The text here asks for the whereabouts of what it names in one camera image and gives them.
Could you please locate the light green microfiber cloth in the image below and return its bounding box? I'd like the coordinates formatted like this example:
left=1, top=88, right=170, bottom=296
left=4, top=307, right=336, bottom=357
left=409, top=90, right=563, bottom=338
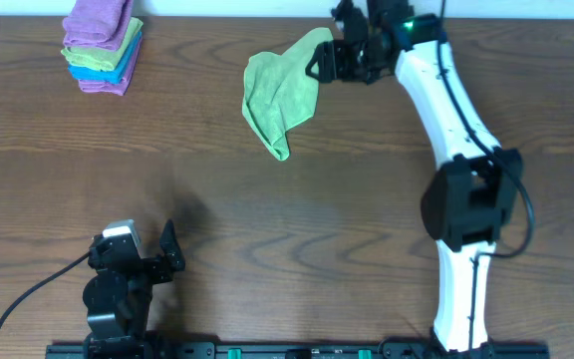
left=242, top=27, right=333, bottom=162

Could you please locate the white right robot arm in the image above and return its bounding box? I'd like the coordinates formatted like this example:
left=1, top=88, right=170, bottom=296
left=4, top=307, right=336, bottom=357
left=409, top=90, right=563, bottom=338
left=305, top=1, right=522, bottom=358

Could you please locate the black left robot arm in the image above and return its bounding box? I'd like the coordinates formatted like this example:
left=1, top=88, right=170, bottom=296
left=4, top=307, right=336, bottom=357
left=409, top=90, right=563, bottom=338
left=83, top=219, right=185, bottom=358

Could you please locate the folded purple bottom cloth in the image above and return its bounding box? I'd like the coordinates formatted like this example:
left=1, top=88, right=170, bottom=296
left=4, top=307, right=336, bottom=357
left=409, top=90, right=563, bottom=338
left=78, top=33, right=143, bottom=96

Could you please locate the folded blue cloth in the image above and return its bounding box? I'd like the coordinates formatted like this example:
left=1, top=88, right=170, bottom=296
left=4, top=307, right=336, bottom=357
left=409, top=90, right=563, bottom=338
left=68, top=32, right=143, bottom=85

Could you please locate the folded olive green cloth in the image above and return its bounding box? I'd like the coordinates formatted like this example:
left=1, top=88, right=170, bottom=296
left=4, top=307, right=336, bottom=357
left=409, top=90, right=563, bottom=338
left=61, top=17, right=144, bottom=72

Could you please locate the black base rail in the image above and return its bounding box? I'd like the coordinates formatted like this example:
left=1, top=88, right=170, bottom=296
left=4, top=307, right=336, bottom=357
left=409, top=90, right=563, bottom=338
left=45, top=340, right=551, bottom=359

